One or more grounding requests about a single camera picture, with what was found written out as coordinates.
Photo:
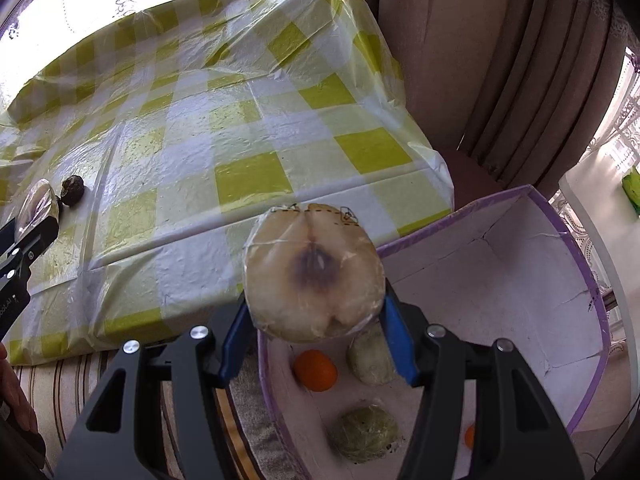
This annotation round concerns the green round fruit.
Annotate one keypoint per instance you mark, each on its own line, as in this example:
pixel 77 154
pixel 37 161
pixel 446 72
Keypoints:
pixel 365 432

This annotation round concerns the pale green fruit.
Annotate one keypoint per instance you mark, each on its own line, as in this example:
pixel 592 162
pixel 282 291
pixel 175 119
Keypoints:
pixel 370 357

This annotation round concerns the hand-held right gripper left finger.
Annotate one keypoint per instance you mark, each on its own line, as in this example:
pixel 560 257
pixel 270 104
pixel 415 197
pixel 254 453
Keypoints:
pixel 232 345

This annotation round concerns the person's left hand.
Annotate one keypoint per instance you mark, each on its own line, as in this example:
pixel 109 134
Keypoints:
pixel 17 405

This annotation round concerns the striped brown fabric cover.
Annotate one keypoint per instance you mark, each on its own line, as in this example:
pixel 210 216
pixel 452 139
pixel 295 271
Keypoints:
pixel 55 385

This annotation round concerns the beige drape curtain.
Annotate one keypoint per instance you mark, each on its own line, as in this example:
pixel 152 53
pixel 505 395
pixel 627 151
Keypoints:
pixel 500 60

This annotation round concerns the small orange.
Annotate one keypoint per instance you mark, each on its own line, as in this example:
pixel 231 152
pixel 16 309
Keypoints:
pixel 470 436

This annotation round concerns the yellow fruit half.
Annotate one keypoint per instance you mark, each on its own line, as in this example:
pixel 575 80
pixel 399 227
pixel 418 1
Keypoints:
pixel 40 205

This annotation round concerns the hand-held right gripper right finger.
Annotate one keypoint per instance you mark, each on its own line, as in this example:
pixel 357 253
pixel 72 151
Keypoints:
pixel 400 345

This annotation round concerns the yellow checked plastic tablecloth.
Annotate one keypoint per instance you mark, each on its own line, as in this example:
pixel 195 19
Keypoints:
pixel 225 125

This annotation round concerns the dark water chestnut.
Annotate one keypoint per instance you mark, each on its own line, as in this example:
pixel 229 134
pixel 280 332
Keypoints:
pixel 73 191

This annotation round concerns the white round table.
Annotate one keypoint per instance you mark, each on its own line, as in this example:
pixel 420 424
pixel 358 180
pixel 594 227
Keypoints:
pixel 600 210

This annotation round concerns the green packet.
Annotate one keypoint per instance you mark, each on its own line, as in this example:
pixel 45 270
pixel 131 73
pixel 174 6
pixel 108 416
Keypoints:
pixel 632 190

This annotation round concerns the purple-edged white cardboard box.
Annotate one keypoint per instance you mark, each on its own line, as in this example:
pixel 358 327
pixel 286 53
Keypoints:
pixel 500 270

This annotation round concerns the large orange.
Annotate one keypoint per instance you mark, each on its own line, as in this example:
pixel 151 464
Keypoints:
pixel 315 370

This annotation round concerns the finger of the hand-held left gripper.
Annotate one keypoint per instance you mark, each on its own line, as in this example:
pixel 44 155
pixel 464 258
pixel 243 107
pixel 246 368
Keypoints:
pixel 37 242
pixel 6 234

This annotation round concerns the pear half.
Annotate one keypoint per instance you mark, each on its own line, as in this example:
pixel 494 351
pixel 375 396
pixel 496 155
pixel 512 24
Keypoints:
pixel 310 270

